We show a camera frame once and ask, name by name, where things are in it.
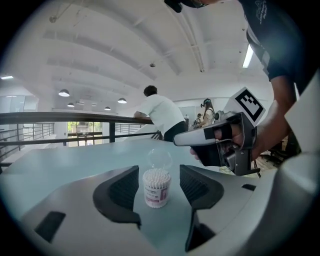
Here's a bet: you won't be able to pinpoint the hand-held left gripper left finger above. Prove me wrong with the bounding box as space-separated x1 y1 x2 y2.
19 164 161 256

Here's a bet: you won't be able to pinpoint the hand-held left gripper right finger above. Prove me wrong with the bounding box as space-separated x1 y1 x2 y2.
179 164 262 253

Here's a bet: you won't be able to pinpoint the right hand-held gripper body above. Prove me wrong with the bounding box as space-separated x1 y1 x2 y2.
214 86 266 177

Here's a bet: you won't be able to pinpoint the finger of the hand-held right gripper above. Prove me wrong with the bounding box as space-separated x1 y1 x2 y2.
189 141 224 168
173 123 234 148

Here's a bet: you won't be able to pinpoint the round cotton swab box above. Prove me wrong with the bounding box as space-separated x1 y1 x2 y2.
142 168 173 209

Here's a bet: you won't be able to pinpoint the person's right forearm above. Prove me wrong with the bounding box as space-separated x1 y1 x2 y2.
251 74 300 162

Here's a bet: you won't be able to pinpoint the person's right hand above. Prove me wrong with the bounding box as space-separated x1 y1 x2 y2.
214 123 246 151

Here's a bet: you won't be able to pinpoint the glass entrance doors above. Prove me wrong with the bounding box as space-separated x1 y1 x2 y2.
66 121 104 146

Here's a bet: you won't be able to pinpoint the long ceiling tube light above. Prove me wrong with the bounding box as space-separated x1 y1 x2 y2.
241 43 255 69

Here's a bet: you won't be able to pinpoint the black metal railing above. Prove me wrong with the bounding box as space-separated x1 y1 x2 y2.
0 111 165 174

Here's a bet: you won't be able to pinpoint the white ceiling pipe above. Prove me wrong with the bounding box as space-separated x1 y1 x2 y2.
174 0 206 74

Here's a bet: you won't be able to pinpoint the person's dark shirt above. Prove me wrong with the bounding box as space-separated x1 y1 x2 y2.
237 0 320 96

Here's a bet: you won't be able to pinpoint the black head-mounted camera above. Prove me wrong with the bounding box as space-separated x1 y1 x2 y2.
163 0 209 14

